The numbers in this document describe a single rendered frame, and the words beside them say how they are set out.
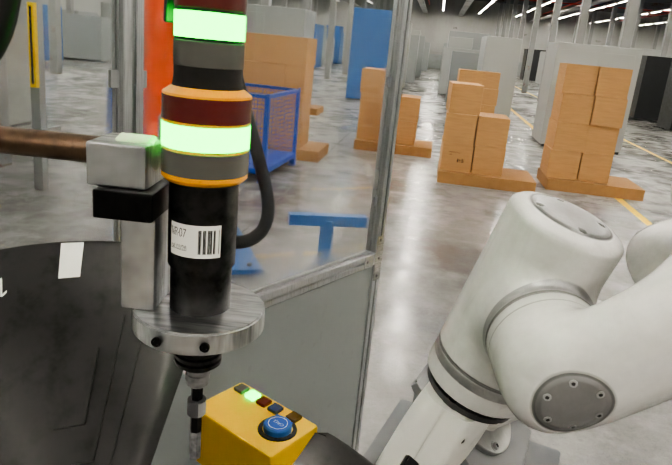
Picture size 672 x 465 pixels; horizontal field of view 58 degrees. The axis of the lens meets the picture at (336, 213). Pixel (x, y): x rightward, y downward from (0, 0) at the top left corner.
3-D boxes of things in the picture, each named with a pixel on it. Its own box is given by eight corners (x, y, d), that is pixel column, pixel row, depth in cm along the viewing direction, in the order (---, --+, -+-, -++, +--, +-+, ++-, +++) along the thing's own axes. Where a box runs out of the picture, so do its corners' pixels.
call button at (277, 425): (257, 432, 85) (257, 421, 85) (276, 420, 88) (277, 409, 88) (277, 445, 83) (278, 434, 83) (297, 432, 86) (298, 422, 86)
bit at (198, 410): (187, 464, 35) (189, 384, 33) (184, 452, 36) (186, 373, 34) (205, 460, 35) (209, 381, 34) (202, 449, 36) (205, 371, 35)
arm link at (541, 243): (556, 416, 44) (524, 336, 52) (657, 269, 38) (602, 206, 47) (449, 385, 43) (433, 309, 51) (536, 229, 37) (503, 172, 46)
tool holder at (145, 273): (69, 343, 30) (63, 147, 27) (125, 288, 37) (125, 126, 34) (250, 364, 30) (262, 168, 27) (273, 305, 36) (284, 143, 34)
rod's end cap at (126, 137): (109, 134, 30) (149, 139, 30) (125, 129, 32) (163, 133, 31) (109, 175, 30) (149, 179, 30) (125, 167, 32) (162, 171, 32)
